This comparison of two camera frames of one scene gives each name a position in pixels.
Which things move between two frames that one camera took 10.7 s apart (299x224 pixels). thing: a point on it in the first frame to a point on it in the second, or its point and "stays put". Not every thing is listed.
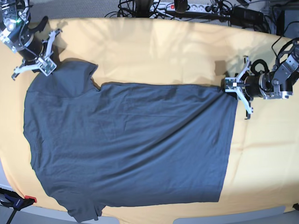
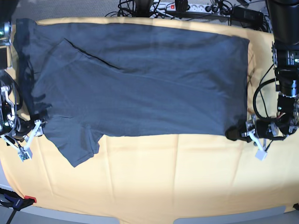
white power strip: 192,8 stays put
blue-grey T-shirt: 127,143 to 82,81
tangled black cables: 141,9 stays put
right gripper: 250,86 to 264,129
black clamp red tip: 13,200 stays put
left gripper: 32,50 to 14,127
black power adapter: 244,15 stays put
